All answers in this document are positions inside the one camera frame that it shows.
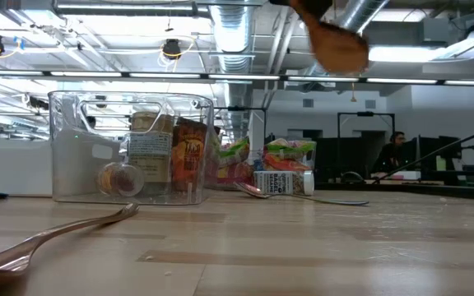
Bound iridescent purple spoon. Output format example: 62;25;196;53
232;181;370;207

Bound seasoning jar gold lid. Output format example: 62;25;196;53
128;110;175;195

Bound thin black rectangular stand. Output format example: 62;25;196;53
337;111;397;141

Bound clear plastic bin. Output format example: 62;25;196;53
47;90;215;206
203;137;318;192

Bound person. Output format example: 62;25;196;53
370;131;407;174

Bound dark monitors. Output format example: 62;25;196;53
405;135;463;172

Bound white rectangular container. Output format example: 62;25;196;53
0;141;53;197

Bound silver spiral ceiling duct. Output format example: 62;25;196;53
210;0;255;136

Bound black ceiling light rail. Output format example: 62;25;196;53
0;68;474;87

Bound black aluminium frame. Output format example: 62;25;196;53
314;121;474;202

